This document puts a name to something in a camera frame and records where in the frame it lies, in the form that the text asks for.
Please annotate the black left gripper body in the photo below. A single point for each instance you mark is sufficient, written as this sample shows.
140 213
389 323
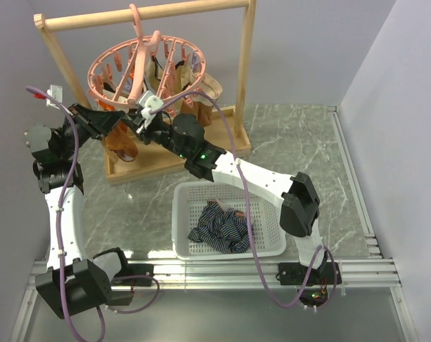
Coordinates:
84 120

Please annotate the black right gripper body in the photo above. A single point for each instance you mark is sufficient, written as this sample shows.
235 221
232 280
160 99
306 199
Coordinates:
156 132

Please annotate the pink round clip hanger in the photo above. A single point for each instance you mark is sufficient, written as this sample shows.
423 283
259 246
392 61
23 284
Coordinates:
171 67

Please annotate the navy striped underwear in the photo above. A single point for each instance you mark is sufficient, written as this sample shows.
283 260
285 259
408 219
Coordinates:
222 228

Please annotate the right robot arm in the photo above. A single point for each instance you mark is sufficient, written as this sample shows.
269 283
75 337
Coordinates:
294 196

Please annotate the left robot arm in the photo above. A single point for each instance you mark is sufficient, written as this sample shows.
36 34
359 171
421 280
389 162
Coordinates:
74 282

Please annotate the brown hanging underwear left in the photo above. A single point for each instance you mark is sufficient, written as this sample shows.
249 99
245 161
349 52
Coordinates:
121 144

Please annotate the brown hanging underwear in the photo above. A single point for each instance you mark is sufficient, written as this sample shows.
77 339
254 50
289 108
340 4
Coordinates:
200 110
121 144

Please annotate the brown hanging underwear right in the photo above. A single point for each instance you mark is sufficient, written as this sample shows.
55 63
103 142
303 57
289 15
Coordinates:
200 110

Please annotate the cream hanging underwear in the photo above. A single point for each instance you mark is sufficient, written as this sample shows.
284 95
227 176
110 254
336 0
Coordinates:
208 85

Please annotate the wooden clothes rack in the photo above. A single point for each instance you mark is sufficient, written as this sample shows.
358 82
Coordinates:
154 161

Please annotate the white plastic basket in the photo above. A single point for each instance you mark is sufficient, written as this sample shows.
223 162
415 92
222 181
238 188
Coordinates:
187 205

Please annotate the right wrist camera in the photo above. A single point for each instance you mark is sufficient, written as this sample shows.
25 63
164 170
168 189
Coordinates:
150 105

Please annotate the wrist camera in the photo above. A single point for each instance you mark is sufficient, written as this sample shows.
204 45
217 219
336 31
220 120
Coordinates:
55 92
150 105

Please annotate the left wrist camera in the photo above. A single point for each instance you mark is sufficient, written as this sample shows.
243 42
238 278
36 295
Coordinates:
55 92

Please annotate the aluminium rail frame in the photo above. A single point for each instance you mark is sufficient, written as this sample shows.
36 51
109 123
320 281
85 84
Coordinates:
224 300

